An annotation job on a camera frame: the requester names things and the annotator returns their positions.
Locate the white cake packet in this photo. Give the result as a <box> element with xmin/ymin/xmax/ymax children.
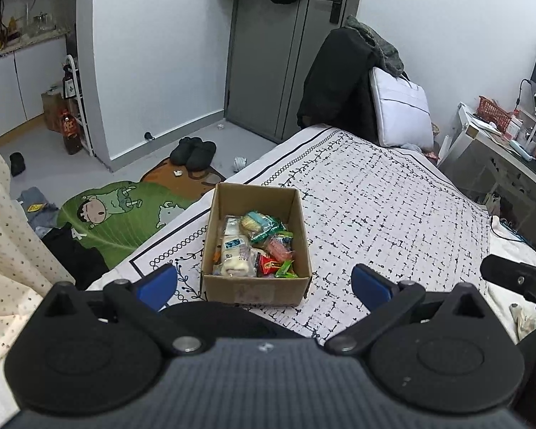
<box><xmin>213</xmin><ymin>215</ymin><xmax>256</xmax><ymax>278</ymax></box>

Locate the orange snack packet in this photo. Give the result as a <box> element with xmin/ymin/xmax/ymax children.
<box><xmin>265</xmin><ymin>236</ymin><xmax>293</xmax><ymax>262</ymax></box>

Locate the brown cardboard box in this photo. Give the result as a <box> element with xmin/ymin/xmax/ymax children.
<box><xmin>201</xmin><ymin>183</ymin><xmax>313</xmax><ymax>306</ymax></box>

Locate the red snack bar packet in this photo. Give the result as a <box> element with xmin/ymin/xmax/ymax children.
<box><xmin>257</xmin><ymin>254</ymin><xmax>282</xmax><ymax>278</ymax></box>

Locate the blue green snack packet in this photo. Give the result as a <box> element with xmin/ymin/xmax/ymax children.
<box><xmin>240</xmin><ymin>211</ymin><xmax>286</xmax><ymax>244</ymax></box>

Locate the green cartoon floor mat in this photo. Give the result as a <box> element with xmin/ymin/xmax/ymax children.
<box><xmin>58</xmin><ymin>181</ymin><xmax>192</xmax><ymax>268</ymax></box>

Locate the white desk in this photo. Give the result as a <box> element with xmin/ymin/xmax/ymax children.
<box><xmin>438</xmin><ymin>103</ymin><xmax>536</xmax><ymax>249</ymax></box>

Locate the black slipper left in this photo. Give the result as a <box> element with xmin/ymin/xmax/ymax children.
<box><xmin>169</xmin><ymin>138</ymin><xmax>203</xmax><ymax>167</ymax></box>

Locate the black slipper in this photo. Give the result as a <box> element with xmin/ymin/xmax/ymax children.
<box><xmin>169</xmin><ymin>138</ymin><xmax>203</xmax><ymax>167</ymax></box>
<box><xmin>186</xmin><ymin>142</ymin><xmax>217</xmax><ymax>172</ymax></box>

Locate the dotted beige cloth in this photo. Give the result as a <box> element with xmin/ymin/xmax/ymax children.
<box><xmin>0</xmin><ymin>154</ymin><xmax>73</xmax><ymax>361</ymax></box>

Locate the black slipper right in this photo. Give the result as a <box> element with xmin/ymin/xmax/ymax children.
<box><xmin>186</xmin><ymin>142</ymin><xmax>217</xmax><ymax>172</ymax></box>

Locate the brown soda bottle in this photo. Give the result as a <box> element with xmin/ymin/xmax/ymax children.
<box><xmin>61</xmin><ymin>109</ymin><xmax>83</xmax><ymax>155</ymax></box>

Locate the white pillow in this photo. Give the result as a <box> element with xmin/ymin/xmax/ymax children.
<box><xmin>370</xmin><ymin>67</ymin><xmax>434</xmax><ymax>151</ymax></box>

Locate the red basket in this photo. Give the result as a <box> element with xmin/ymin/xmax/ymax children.
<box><xmin>476</xmin><ymin>96</ymin><xmax>512</xmax><ymax>133</ymax></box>

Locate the black shoe on floor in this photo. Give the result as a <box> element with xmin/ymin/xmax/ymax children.
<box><xmin>9</xmin><ymin>152</ymin><xmax>26</xmax><ymax>177</ymax></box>

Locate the black jacket on headboard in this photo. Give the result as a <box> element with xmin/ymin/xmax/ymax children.
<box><xmin>296</xmin><ymin>27</ymin><xmax>378</xmax><ymax>143</ymax></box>

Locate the grey green hoodie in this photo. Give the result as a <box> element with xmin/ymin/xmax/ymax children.
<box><xmin>344</xmin><ymin>16</ymin><xmax>405</xmax><ymax>78</ymax></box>

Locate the white kitchen cabinet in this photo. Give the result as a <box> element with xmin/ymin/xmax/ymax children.
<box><xmin>0</xmin><ymin>36</ymin><xmax>68</xmax><ymax>137</ymax></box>

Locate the grey door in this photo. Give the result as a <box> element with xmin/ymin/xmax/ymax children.
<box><xmin>224</xmin><ymin>0</ymin><xmax>359</xmax><ymax>142</ymax></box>

